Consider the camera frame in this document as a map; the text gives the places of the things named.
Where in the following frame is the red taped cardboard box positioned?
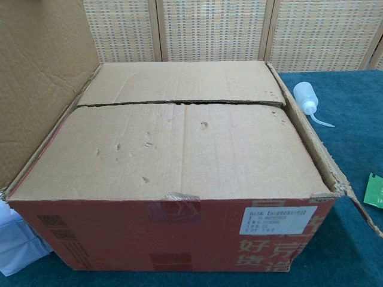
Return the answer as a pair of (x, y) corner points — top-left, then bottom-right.
(0, 0), (383, 274)

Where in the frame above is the woven wooden folding screen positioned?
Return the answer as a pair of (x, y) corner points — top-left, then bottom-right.
(83, 0), (383, 74)

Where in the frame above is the white plastic squeeze bottle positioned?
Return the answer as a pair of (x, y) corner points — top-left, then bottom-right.
(293, 83), (336, 128)

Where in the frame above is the blue table cloth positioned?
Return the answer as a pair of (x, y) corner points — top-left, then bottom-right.
(0, 69), (383, 287)

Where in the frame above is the green card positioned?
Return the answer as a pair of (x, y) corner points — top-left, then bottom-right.
(363, 172), (383, 209)

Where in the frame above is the white blue tissue pack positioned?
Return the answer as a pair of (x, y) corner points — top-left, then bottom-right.
(0, 200), (51, 273)

